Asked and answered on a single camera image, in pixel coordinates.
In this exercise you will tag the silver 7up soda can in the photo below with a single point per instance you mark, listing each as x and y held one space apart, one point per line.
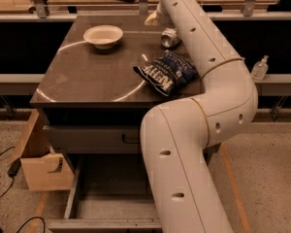
169 38

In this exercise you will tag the open grey middle drawer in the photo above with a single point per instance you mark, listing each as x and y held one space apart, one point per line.
110 194

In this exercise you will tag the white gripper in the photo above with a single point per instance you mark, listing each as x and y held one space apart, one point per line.
160 16

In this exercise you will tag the black power adapter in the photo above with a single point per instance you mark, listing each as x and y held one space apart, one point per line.
13 170

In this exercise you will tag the blue chip bag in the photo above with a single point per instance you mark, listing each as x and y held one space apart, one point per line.
167 73

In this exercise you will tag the clear sanitizer bottle right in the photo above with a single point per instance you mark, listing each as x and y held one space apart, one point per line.
260 69

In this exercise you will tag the grey metal rail frame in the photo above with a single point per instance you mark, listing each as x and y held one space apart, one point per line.
70 8

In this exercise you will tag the white paper bowl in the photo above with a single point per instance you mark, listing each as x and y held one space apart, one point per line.
103 37

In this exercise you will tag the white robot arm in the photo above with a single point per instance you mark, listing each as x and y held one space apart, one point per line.
174 134

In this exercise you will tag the closed grey top drawer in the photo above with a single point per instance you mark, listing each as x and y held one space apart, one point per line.
94 138

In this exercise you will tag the dark grey drawer cabinet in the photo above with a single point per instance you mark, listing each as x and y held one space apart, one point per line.
87 86

